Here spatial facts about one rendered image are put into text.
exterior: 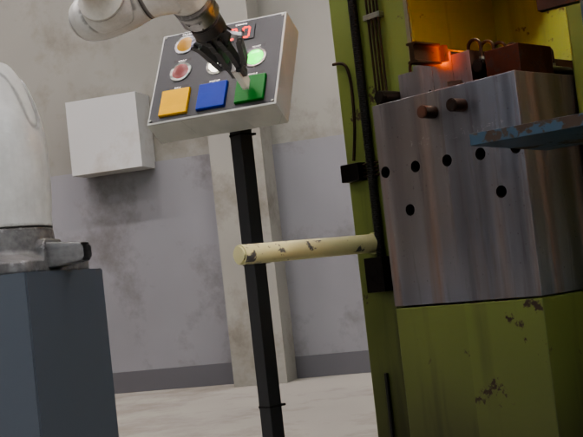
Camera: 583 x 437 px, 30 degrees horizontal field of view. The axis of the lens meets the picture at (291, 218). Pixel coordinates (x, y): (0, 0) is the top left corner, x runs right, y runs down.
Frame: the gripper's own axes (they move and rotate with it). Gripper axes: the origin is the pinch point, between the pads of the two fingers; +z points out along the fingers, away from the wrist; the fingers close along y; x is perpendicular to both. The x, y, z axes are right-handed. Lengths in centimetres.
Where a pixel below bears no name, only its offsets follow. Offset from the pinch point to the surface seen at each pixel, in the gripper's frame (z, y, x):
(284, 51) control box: 6.5, 7.1, 10.8
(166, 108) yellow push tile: 4.8, -21.7, -1.8
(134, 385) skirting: 327, -224, 75
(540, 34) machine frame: 37, 62, 28
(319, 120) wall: 271, -99, 199
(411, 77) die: 6.8, 38.8, -3.6
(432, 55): -0.5, 45.6, -4.9
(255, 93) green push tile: 4.8, 1.8, -1.9
